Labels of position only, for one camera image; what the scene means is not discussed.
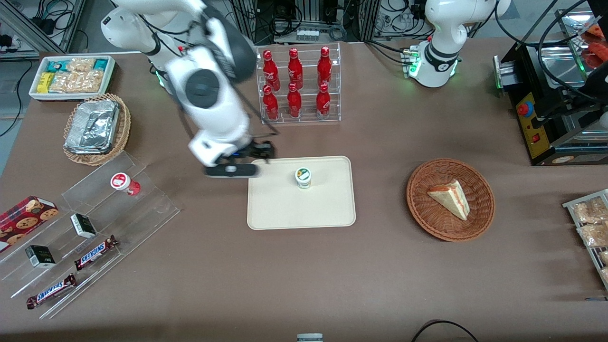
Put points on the snickers chocolate bar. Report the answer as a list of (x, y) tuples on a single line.
[(51, 291), (95, 252)]

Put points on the clear bag of snacks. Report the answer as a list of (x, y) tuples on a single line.
[(604, 274), (591, 211), (593, 235), (604, 257)]

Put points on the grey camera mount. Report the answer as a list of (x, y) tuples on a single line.
[(309, 337)]

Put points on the red-lid yogurt cup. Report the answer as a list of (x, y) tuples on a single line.
[(124, 183)]

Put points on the beige plastic tray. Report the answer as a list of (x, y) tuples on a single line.
[(301, 209)]

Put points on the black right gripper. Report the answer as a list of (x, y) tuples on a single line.
[(260, 150)]

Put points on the large clear cracker bag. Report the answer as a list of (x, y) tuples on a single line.
[(78, 81)]

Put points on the white plastic snack bin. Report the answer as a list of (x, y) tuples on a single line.
[(110, 76)]

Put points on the red food packet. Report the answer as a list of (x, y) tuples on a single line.
[(596, 52)]

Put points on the teal snack packet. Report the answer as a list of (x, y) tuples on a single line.
[(100, 64), (57, 66)]

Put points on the clear acrylic stepped display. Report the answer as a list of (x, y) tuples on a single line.
[(137, 213)]

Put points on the black sealing machine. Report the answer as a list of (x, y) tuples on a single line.
[(536, 118)]

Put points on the clear acrylic bottle rack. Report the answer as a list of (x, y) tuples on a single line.
[(306, 118)]

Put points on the small black box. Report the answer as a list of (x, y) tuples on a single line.
[(40, 256), (83, 226)]

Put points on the light oval wicker basket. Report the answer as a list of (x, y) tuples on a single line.
[(124, 123)]

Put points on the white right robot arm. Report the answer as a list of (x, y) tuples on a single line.
[(213, 104)]

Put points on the wrapped triangle sandwich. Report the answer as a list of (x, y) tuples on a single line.
[(451, 198)]

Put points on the red cola bottle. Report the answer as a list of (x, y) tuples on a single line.
[(324, 67), (294, 103), (271, 71), (295, 70), (270, 105), (323, 102)]

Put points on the white power strip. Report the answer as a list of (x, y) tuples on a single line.
[(308, 34)]

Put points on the silver foil tray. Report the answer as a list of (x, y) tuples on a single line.
[(95, 124)]

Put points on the green-lid yogurt cup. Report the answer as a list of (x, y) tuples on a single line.
[(303, 178)]

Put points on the small clear cracker bag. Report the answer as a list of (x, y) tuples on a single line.
[(81, 64)]

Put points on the brown round wicker basket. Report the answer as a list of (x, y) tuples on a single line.
[(427, 218)]

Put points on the red plaid cookie box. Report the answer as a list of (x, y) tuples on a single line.
[(23, 219)]

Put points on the yellow snack packet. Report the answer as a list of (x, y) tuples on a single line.
[(45, 82)]

